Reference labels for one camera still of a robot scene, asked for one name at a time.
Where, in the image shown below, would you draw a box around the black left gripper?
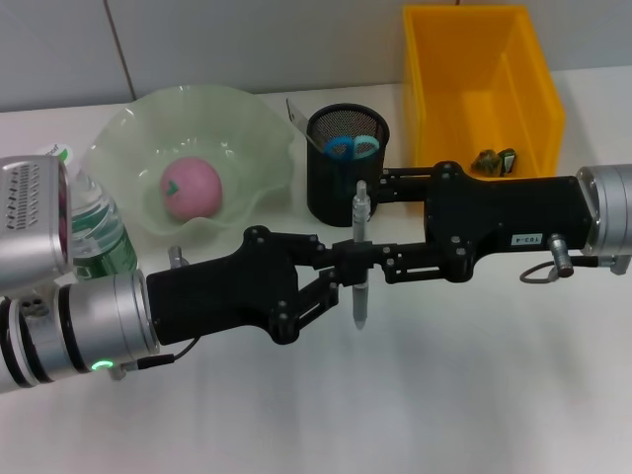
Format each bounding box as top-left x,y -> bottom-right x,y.
145,225 -> 376,348

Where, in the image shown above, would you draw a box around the gripper connector cable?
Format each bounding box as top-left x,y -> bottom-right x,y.
517,233 -> 629,286
106,245 -> 199,382

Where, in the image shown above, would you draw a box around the clear green-label water bottle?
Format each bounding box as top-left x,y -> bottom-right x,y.
39,142 -> 140,283

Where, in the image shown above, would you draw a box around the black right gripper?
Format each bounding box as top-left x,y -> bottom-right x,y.
372,160 -> 594,286

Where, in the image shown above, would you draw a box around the pink toy peach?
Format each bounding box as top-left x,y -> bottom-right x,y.
160,156 -> 224,219

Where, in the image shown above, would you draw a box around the blue scissors with sheath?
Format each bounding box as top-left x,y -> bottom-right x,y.
323,133 -> 381,162

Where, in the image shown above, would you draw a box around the green glass fruit plate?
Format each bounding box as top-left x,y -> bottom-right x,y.
81,83 -> 297,248

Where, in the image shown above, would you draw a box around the left gripper connector cable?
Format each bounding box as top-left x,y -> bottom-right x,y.
106,245 -> 199,382

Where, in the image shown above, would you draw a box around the green plastic wrapper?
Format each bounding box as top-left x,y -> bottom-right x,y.
471,146 -> 519,177

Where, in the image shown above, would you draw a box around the yellow plastic bin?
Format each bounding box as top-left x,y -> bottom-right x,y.
402,4 -> 567,180

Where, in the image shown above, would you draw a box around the black mesh pen holder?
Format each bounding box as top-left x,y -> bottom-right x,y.
304,102 -> 391,228

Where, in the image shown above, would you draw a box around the transparent plastic ruler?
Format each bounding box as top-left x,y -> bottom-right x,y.
285,97 -> 328,155

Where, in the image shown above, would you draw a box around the right gripper connector cable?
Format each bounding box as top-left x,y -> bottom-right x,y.
517,233 -> 629,286

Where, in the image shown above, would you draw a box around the grey and white pen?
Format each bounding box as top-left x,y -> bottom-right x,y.
350,180 -> 372,333

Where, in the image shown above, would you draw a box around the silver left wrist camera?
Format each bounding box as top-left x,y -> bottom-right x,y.
0,155 -> 76,298

